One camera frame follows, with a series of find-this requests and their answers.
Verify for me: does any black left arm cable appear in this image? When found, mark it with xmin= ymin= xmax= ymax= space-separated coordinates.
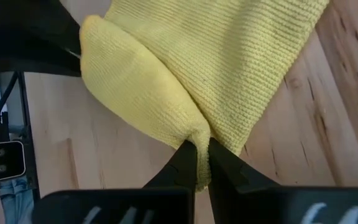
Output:
xmin=0 ymin=70 xmax=20 ymax=125

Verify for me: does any black metal table frame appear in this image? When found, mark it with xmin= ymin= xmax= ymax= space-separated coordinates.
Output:
xmin=17 ymin=71 xmax=42 ymax=200

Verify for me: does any yellow microfiber towel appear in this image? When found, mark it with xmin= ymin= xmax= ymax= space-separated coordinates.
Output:
xmin=79 ymin=0 xmax=331 ymax=191

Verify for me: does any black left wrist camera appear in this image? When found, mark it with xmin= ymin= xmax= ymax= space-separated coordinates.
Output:
xmin=0 ymin=140 xmax=27 ymax=185

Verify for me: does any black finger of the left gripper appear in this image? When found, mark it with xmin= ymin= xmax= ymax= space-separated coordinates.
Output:
xmin=0 ymin=27 xmax=82 ymax=85
xmin=0 ymin=0 xmax=82 ymax=54

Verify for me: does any person's leg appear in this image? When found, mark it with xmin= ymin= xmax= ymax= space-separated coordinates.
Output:
xmin=0 ymin=176 xmax=35 ymax=224

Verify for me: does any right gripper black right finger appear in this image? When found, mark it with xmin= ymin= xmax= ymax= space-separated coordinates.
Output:
xmin=208 ymin=138 xmax=279 ymax=224

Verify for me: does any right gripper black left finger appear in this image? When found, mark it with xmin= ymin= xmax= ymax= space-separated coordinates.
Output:
xmin=143 ymin=139 xmax=198 ymax=224

